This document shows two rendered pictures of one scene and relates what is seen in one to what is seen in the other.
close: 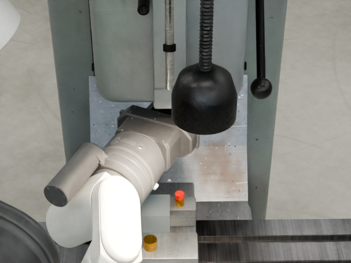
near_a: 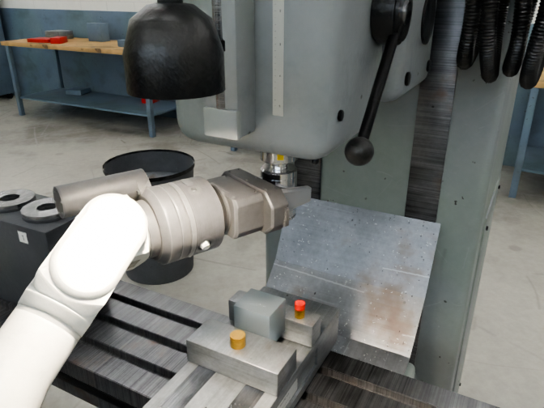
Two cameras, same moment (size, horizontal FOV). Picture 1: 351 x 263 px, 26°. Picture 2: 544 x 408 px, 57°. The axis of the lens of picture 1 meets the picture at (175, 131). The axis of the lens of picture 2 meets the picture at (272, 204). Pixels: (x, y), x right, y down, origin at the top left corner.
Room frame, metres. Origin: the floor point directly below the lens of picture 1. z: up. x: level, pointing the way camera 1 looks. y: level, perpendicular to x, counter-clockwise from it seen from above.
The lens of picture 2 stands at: (0.39, -0.27, 1.48)
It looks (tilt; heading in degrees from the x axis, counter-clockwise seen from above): 24 degrees down; 29
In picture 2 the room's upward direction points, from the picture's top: straight up
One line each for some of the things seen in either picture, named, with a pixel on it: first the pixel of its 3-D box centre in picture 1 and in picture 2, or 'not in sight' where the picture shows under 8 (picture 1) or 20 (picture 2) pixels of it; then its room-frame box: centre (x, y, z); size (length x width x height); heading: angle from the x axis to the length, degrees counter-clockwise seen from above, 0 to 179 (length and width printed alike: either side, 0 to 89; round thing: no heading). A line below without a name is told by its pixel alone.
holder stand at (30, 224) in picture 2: not in sight; (37, 248); (0.92, 0.55, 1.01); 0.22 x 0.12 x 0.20; 93
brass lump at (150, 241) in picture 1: (150, 243); (237, 339); (0.86, 0.04, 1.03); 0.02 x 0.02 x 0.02
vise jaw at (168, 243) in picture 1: (151, 253); (240, 354); (0.86, 0.04, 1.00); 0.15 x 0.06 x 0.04; 90
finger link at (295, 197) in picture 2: not in sight; (293, 199); (0.91, -0.02, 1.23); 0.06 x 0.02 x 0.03; 156
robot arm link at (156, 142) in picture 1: (142, 151); (218, 210); (0.84, 0.05, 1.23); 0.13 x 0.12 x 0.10; 66
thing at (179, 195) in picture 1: (179, 198); (299, 309); (0.96, -0.01, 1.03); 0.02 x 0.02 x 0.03
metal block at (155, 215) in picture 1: (152, 217); (260, 318); (0.92, 0.04, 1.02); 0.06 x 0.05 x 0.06; 90
